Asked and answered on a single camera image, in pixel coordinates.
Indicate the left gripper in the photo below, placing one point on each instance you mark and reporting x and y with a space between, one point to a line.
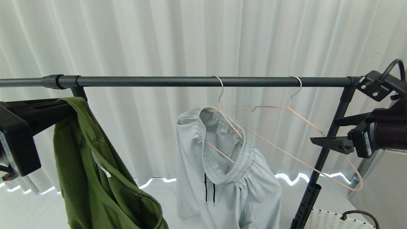
19 146

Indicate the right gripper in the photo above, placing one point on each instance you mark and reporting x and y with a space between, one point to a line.
388 136

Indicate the pink clothes hanger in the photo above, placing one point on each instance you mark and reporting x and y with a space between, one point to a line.
273 107
232 125

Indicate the green garment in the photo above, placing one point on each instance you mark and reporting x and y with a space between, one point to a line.
82 178

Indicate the pale grey shorts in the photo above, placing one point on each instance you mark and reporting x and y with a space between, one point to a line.
254 190

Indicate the white laundry basket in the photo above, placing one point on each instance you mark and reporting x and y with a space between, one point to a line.
324 221

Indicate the black clothes rack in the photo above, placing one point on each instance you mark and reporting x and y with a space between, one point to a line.
159 81

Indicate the white curtain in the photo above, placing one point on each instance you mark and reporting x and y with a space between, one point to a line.
159 31

